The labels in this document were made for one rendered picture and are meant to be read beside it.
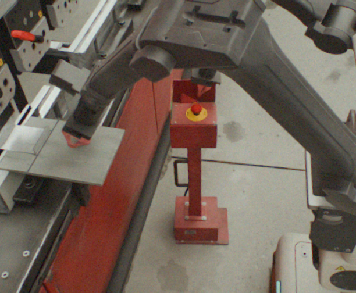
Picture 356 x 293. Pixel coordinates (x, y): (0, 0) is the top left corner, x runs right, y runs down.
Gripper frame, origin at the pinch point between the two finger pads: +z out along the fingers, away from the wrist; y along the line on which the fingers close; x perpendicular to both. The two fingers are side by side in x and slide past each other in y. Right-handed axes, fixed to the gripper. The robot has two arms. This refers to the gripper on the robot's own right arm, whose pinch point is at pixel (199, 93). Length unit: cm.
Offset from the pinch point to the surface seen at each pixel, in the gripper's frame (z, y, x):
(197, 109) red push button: -2.2, 1.3, 10.8
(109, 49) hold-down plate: -3.0, 33.4, -10.4
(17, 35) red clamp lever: -35, 51, 35
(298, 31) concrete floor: 57, -91, -158
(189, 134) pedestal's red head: 5.6, 2.0, 15.0
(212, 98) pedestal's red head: 4.8, -6.3, -4.5
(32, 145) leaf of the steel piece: -10, 46, 44
